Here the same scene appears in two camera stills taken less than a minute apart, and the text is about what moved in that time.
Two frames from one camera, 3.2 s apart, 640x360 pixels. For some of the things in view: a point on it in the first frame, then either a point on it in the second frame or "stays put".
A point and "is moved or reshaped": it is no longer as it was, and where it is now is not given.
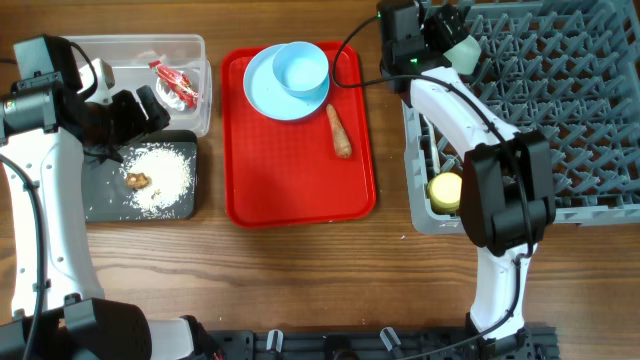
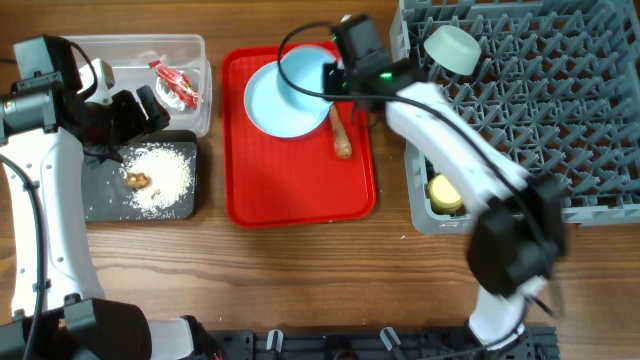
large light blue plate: x=265 y=94 is moved or reshaped
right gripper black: x=452 y=28 -> x=333 y=75
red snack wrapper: x=180 y=82 stays put
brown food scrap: x=136 y=180 stays put
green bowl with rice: x=464 y=56 stays put
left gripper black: x=136 y=123 stays put
